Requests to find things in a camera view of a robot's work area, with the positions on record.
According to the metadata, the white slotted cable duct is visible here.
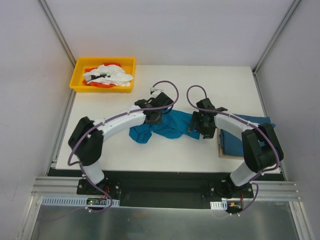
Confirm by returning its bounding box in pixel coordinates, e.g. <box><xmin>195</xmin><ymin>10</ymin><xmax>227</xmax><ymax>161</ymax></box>
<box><xmin>210</xmin><ymin>200</ymin><xmax>228</xmax><ymax>211</ymax></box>
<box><xmin>42</xmin><ymin>196</ymin><xmax>120</xmax><ymax>208</ymax></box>

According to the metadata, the yellow plastic bin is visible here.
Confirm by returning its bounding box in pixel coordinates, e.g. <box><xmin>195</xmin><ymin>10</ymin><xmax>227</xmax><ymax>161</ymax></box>
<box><xmin>69</xmin><ymin>56</ymin><xmax>136</xmax><ymax>93</ymax></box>

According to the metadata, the right vertical aluminium post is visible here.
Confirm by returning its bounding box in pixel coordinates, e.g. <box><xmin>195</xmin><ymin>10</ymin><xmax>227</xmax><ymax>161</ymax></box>
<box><xmin>251</xmin><ymin>0</ymin><xmax>302</xmax><ymax>75</ymax></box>

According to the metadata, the white slotted cable duct right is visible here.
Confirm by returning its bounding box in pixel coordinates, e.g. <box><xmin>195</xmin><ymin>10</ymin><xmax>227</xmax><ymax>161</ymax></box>
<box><xmin>210</xmin><ymin>200</ymin><xmax>228</xmax><ymax>211</ymax></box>

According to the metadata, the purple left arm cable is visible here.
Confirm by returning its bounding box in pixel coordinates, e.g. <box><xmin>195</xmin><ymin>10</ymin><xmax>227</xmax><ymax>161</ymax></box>
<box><xmin>67</xmin><ymin>80</ymin><xmax>180</xmax><ymax>213</ymax></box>

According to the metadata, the teal t-shirt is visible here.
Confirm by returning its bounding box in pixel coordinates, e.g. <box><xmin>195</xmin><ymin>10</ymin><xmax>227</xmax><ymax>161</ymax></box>
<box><xmin>128</xmin><ymin>110</ymin><xmax>200</xmax><ymax>144</ymax></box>

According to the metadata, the orange t-shirt in bin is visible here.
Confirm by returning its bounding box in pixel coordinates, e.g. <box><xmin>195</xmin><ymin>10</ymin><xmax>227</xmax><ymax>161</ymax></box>
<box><xmin>84</xmin><ymin>62</ymin><xmax>123</xmax><ymax>89</ymax></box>

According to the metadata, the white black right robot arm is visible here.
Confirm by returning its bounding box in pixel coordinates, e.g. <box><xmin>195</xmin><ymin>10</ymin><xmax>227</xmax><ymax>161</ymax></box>
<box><xmin>188</xmin><ymin>98</ymin><xmax>284</xmax><ymax>199</ymax></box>

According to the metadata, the brown cardboard sheet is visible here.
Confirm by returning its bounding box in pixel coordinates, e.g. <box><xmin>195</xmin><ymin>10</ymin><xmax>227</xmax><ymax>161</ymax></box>
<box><xmin>216</xmin><ymin>128</ymin><xmax>244</xmax><ymax>161</ymax></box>

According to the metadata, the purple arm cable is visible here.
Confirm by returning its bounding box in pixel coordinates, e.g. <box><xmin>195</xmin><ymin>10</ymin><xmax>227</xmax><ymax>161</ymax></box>
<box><xmin>186</xmin><ymin>85</ymin><xmax>281</xmax><ymax>218</ymax></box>
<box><xmin>67</xmin><ymin>80</ymin><xmax>180</xmax><ymax>213</ymax></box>

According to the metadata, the folded dark blue t-shirt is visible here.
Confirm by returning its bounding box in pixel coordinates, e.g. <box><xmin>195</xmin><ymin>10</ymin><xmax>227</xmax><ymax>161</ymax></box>
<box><xmin>219</xmin><ymin>114</ymin><xmax>276</xmax><ymax>158</ymax></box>

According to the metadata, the white slotted cable duct left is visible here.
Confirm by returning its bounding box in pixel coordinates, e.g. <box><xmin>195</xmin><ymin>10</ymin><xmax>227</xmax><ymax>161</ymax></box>
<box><xmin>42</xmin><ymin>196</ymin><xmax>120</xmax><ymax>208</ymax></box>

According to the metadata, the left vertical aluminium post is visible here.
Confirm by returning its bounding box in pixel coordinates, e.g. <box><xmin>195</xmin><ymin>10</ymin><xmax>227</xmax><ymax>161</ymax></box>
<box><xmin>37</xmin><ymin>0</ymin><xmax>76</xmax><ymax>67</ymax></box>

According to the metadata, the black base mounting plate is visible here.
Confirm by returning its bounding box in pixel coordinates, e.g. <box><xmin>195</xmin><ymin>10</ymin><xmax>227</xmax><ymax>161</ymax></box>
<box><xmin>76</xmin><ymin>174</ymin><xmax>254</xmax><ymax>208</ymax></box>

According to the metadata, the vertical aluminium post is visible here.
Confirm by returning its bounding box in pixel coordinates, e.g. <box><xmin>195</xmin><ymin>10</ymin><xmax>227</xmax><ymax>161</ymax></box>
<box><xmin>37</xmin><ymin>0</ymin><xmax>76</xmax><ymax>67</ymax></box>
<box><xmin>251</xmin><ymin>0</ymin><xmax>302</xmax><ymax>75</ymax></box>

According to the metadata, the aluminium frame rail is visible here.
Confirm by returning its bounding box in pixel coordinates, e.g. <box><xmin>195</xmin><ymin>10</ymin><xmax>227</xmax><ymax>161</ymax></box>
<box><xmin>31</xmin><ymin>176</ymin><xmax>303</xmax><ymax>202</ymax></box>

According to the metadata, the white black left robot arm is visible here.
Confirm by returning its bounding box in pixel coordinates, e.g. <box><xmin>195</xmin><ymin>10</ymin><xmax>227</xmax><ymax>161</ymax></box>
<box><xmin>68</xmin><ymin>92</ymin><xmax>175</xmax><ymax>195</ymax></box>

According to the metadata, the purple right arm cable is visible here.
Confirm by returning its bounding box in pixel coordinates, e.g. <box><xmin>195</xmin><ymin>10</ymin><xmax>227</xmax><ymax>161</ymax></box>
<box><xmin>186</xmin><ymin>85</ymin><xmax>281</xmax><ymax>218</ymax></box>

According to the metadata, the white t-shirt in bin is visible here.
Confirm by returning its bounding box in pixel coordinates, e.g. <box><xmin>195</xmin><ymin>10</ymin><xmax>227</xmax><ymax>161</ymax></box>
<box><xmin>82</xmin><ymin>64</ymin><xmax>134</xmax><ymax>88</ymax></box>

